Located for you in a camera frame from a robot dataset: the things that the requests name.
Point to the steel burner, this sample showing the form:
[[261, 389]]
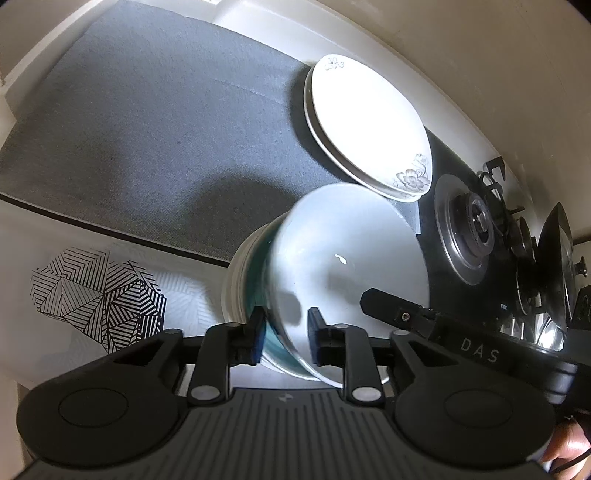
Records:
[[450, 240]]

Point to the black gas stove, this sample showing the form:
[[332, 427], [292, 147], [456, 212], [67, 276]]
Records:
[[480, 295]]

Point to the shiny steel pot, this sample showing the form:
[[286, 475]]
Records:
[[535, 332]]

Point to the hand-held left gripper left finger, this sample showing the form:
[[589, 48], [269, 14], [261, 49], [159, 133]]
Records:
[[258, 339]]

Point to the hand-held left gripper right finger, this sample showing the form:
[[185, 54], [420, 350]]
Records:
[[314, 337]]

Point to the green glazed bowl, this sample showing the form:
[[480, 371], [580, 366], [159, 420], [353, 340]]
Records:
[[273, 344]]

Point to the person's right hand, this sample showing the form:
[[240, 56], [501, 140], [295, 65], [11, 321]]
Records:
[[568, 443]]

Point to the white plate with lotus print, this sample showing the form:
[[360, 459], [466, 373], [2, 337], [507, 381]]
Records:
[[364, 120]]

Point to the white bowl with blue band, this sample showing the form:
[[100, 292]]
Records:
[[351, 240]]

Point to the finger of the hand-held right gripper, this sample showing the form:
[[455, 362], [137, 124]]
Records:
[[388, 309]]

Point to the grey mat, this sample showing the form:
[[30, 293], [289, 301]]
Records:
[[138, 115]]

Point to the black pan support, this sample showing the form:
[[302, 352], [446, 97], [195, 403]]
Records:
[[496, 184]]

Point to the white mat with geometric print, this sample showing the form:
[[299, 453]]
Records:
[[92, 295]]

